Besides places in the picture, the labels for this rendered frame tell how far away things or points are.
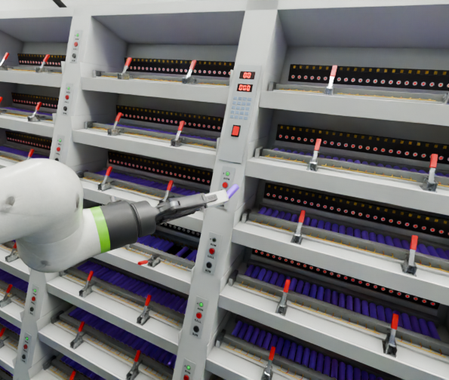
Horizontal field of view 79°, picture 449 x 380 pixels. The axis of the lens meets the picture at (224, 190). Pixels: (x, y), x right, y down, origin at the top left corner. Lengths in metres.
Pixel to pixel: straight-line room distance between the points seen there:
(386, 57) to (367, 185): 0.45
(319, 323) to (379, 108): 0.57
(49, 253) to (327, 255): 0.61
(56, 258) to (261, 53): 0.71
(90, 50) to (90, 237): 0.86
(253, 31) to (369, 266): 0.70
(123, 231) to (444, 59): 0.98
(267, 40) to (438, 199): 0.59
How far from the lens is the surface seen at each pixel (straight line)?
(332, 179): 0.75
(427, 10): 0.92
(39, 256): 0.54
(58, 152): 1.24
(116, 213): 0.57
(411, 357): 0.89
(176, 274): 0.93
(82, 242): 0.55
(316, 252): 0.77
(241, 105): 0.82
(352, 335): 0.86
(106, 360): 1.23
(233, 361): 0.96
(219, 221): 0.81
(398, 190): 0.77
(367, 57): 1.05
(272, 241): 0.78
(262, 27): 0.91
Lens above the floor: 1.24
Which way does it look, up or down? 3 degrees down
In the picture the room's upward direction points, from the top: 11 degrees clockwise
